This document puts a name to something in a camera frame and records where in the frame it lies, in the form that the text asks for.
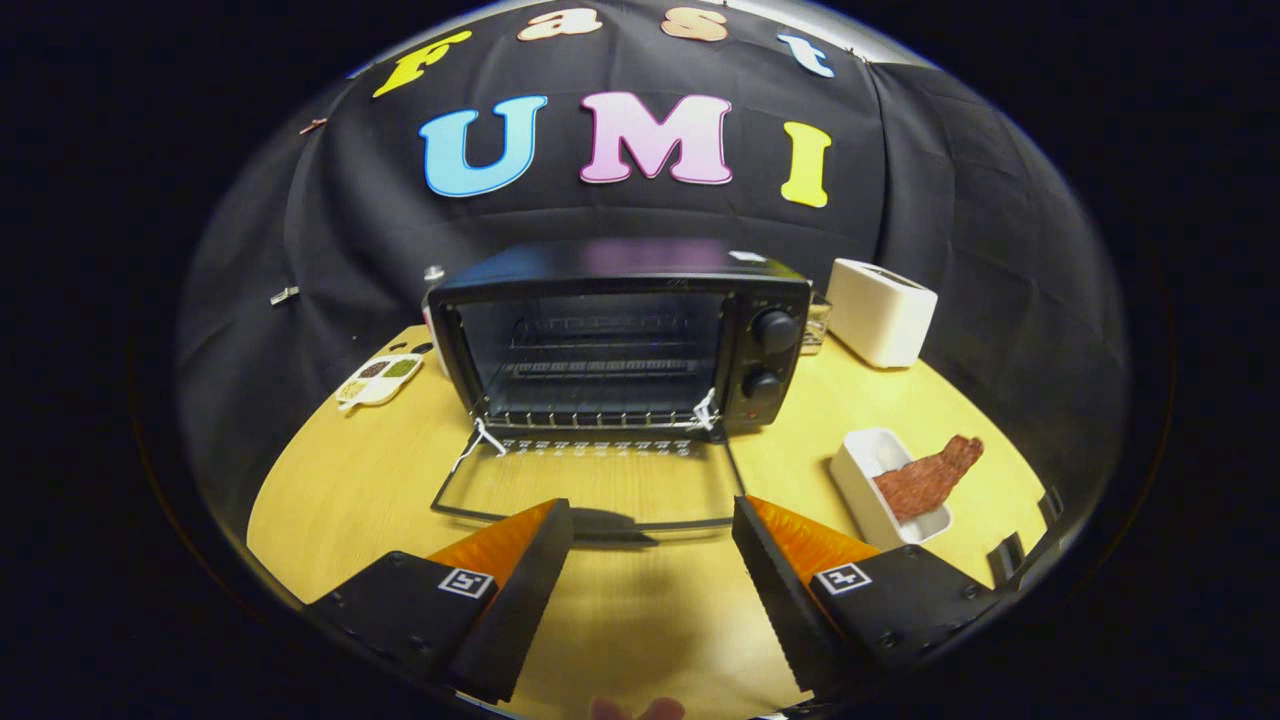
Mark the brown meat piece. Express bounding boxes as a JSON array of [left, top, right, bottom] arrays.
[[873, 434, 985, 523]]

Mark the white sectioned condiment dish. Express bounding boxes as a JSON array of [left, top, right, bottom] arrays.
[[335, 353, 425, 411]]

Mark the black backdrop cloth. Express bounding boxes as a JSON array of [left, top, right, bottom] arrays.
[[175, 0, 1131, 531]]

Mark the black toaster oven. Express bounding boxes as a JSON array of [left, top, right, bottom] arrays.
[[425, 240, 813, 546]]

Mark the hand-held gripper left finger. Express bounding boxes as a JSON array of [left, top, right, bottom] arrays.
[[305, 498, 576, 704]]

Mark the white rectangular tray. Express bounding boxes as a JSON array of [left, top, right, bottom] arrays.
[[829, 427, 954, 551]]

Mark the small wire rack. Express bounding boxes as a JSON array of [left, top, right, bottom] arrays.
[[800, 292, 833, 356]]

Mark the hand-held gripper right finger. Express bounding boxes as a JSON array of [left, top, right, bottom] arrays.
[[732, 495, 1001, 701]]

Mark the white bread toaster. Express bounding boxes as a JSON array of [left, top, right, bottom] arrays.
[[826, 258, 939, 369]]

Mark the small glass shaker bottle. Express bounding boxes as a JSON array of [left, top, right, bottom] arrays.
[[421, 264, 449, 379]]

